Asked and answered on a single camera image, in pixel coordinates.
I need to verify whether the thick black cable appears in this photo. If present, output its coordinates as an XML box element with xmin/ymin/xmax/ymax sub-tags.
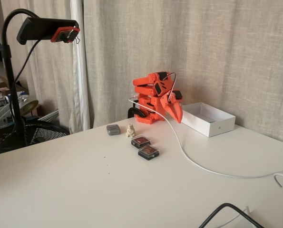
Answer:
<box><xmin>198</xmin><ymin>203</ymin><xmax>265</xmax><ymax>228</ymax></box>

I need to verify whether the black gooseneck stand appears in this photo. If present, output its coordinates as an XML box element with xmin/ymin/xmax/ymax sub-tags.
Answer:
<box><xmin>0</xmin><ymin>8</ymin><xmax>39</xmax><ymax>148</ymax></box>

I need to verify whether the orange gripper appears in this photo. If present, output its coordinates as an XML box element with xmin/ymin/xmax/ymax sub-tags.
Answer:
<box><xmin>160</xmin><ymin>90</ymin><xmax>184</xmax><ymax>124</ymax></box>

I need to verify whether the black table clamp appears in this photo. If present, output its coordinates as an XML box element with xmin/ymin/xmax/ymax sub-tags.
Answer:
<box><xmin>127</xmin><ymin>107</ymin><xmax>146</xmax><ymax>119</ymax></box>

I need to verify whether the cream bear figurine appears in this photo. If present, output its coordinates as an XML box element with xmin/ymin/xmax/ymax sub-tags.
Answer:
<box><xmin>126</xmin><ymin>123</ymin><xmax>137</xmax><ymax>138</ymax></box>

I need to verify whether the black camera stand with phone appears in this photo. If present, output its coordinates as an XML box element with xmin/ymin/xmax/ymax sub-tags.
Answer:
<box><xmin>0</xmin><ymin>0</ymin><xmax>91</xmax><ymax>133</ymax></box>

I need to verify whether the black floor fan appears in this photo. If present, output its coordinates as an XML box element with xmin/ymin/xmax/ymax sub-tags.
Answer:
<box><xmin>0</xmin><ymin>116</ymin><xmax>70</xmax><ymax>155</ymax></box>

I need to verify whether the black box with red coin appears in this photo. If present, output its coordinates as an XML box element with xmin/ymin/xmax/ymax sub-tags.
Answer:
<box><xmin>138</xmin><ymin>144</ymin><xmax>161</xmax><ymax>162</ymax></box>
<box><xmin>131</xmin><ymin>134</ymin><xmax>151</xmax><ymax>149</ymax></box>

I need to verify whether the red camera module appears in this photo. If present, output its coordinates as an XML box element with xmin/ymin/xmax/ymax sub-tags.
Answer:
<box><xmin>50</xmin><ymin>27</ymin><xmax>81</xmax><ymax>44</ymax></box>

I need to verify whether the thin black camera cable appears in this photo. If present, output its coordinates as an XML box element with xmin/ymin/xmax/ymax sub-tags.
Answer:
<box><xmin>0</xmin><ymin>38</ymin><xmax>42</xmax><ymax>161</ymax></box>

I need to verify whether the beige linen curtain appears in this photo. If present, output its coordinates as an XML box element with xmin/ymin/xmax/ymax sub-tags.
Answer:
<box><xmin>83</xmin><ymin>0</ymin><xmax>283</xmax><ymax>145</ymax></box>

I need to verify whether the grey metal tin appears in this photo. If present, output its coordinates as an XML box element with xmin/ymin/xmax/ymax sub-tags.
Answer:
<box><xmin>106</xmin><ymin>124</ymin><xmax>121</xmax><ymax>136</ymax></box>

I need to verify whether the long white cable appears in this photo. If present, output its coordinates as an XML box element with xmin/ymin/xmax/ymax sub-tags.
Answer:
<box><xmin>128</xmin><ymin>95</ymin><xmax>283</xmax><ymax>179</ymax></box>

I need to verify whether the thin servo wire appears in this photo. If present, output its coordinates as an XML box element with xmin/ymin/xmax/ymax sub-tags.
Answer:
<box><xmin>162</xmin><ymin>72</ymin><xmax>178</xmax><ymax>102</ymax></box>

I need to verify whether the black phone holder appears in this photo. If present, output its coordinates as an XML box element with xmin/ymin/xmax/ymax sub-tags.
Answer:
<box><xmin>17</xmin><ymin>17</ymin><xmax>80</xmax><ymax>45</ymax></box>

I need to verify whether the white cardboard bin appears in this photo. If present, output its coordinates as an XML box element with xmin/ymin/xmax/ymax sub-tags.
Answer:
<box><xmin>180</xmin><ymin>102</ymin><xmax>236</xmax><ymax>138</ymax></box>

